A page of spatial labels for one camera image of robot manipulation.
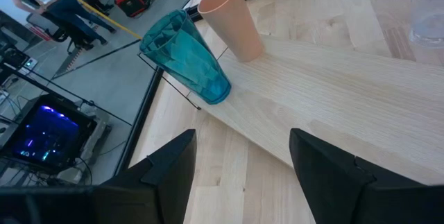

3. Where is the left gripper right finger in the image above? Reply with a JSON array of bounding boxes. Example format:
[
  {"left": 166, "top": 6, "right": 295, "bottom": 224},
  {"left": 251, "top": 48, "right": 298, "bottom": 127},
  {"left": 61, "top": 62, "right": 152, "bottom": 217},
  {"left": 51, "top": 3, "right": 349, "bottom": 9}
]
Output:
[{"left": 289, "top": 128, "right": 444, "bottom": 224}]

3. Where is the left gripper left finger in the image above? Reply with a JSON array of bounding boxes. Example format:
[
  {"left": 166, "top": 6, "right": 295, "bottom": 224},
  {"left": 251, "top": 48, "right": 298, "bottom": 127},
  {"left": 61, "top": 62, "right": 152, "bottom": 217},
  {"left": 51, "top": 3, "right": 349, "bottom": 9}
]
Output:
[{"left": 92, "top": 129, "right": 198, "bottom": 224}]

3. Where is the teal faceted plastic tumbler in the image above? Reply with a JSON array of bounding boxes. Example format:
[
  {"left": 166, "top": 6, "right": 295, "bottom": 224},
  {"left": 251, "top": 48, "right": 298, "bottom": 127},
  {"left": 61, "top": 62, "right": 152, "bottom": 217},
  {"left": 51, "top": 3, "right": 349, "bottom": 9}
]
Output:
[{"left": 139, "top": 8, "right": 232, "bottom": 105}]

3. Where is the clear footed glass cup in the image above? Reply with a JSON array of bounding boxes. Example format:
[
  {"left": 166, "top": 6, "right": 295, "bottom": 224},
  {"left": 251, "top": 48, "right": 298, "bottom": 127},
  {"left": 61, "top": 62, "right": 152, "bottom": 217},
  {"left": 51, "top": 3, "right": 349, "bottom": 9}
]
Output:
[{"left": 409, "top": 0, "right": 444, "bottom": 49}]

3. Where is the grey computer stand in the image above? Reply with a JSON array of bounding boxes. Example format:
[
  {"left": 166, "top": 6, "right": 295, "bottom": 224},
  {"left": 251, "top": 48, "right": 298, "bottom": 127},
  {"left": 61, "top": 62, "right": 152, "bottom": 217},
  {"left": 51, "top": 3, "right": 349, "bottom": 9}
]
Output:
[{"left": 57, "top": 104, "right": 114, "bottom": 187}]

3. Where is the black computer case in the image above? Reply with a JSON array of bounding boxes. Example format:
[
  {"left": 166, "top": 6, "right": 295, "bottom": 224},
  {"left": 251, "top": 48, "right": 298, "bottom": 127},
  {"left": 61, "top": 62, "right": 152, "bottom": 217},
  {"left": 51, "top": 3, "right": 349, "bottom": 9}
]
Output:
[{"left": 0, "top": 94, "right": 98, "bottom": 175}]

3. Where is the black office chair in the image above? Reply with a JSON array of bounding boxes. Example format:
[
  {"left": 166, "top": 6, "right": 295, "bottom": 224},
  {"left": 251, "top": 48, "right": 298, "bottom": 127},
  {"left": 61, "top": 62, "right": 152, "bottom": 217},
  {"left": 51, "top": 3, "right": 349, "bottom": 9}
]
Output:
[{"left": 26, "top": 12, "right": 94, "bottom": 55}]

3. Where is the red black equipment case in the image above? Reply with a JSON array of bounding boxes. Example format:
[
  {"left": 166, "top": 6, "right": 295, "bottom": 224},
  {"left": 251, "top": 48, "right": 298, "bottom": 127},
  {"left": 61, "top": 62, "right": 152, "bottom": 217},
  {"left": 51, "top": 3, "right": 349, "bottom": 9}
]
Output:
[{"left": 114, "top": 0, "right": 148, "bottom": 18}]

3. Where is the yellow cable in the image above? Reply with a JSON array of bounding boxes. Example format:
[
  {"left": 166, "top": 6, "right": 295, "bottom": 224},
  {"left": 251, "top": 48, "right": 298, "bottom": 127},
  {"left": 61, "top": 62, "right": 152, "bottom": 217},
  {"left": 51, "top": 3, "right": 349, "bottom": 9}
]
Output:
[{"left": 40, "top": 0, "right": 144, "bottom": 40}]

